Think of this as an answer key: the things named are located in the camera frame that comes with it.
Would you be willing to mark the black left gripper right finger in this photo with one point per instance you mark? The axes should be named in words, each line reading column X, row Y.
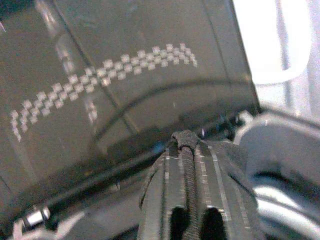
column 220, row 190

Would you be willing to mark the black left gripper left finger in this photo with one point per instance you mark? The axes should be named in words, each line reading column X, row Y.
column 157, row 190

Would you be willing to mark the white washing machine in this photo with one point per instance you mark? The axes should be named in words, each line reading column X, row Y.
column 287, row 155

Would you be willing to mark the silver hinge bolt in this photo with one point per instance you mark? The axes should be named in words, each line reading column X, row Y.
column 36, row 216

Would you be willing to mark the dark transparent washer lid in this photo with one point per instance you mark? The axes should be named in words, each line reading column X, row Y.
column 100, row 37

